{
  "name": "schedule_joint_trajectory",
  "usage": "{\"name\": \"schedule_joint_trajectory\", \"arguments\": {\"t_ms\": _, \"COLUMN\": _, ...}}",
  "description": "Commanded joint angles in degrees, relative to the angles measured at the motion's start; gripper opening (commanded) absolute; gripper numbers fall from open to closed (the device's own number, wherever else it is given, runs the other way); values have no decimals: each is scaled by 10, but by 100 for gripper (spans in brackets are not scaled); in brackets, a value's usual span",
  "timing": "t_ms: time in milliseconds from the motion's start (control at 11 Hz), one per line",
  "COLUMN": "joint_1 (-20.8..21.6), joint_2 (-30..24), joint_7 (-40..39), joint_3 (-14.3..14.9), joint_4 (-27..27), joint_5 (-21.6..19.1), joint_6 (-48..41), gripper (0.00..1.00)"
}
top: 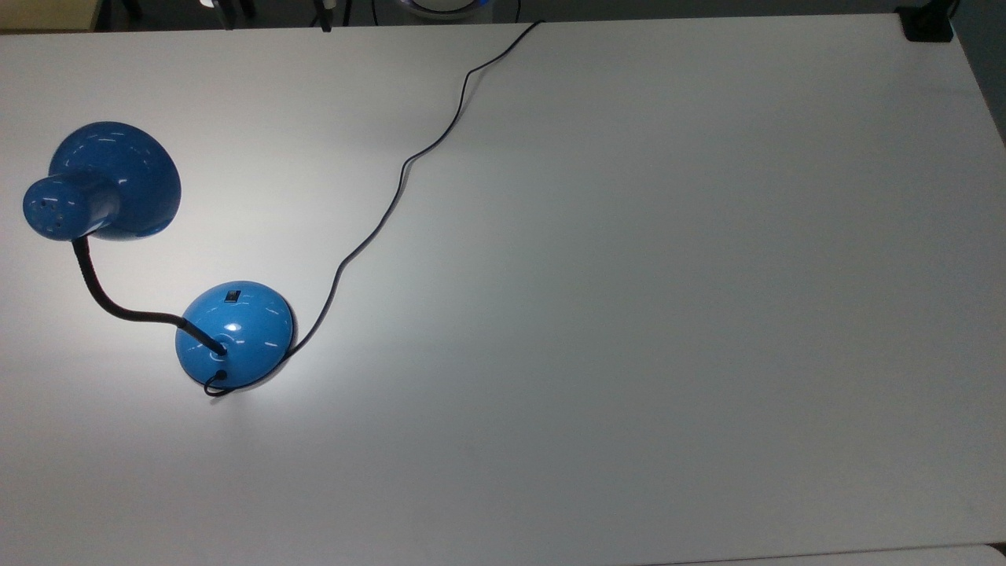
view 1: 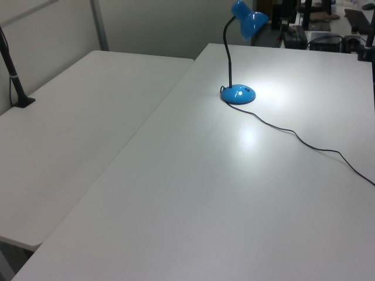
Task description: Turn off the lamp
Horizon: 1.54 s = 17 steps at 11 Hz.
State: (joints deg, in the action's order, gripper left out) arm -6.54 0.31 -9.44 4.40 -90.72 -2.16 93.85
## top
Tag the black table clamp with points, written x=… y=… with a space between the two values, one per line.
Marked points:
x=926 y=23

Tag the beige wooden furniture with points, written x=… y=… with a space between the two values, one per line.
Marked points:
x=47 y=12

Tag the black tripod leg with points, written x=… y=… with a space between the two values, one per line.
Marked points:
x=323 y=12
x=226 y=11

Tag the blue gooseneck desk lamp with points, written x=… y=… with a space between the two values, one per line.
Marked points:
x=236 y=330

